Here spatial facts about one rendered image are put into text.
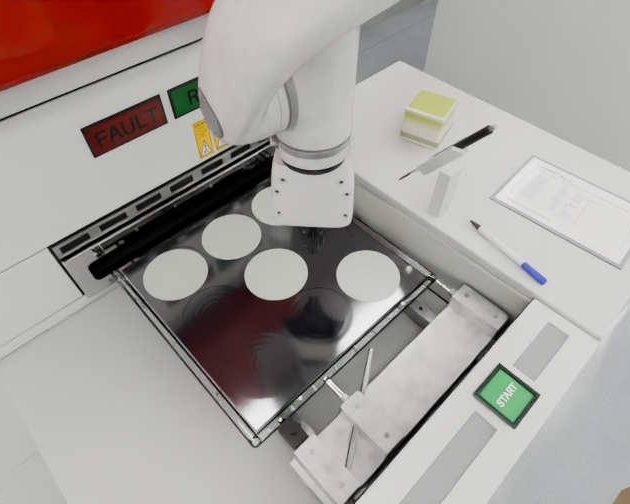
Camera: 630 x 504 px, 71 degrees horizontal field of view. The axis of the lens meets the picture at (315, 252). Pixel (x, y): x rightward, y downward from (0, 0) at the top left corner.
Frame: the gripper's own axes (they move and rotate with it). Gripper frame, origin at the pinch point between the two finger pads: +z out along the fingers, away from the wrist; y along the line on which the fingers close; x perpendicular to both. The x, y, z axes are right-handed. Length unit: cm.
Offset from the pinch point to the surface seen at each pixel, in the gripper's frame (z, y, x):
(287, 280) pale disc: 9.9, -4.0, -0.7
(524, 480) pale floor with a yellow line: 100, 64, -7
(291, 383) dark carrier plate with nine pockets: 10.1, -1.9, -17.3
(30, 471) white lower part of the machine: 53, -58, -22
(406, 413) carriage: 12.0, 13.6, -19.8
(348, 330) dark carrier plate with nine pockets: 10.1, 5.7, -8.8
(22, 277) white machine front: 5.2, -42.0, -5.6
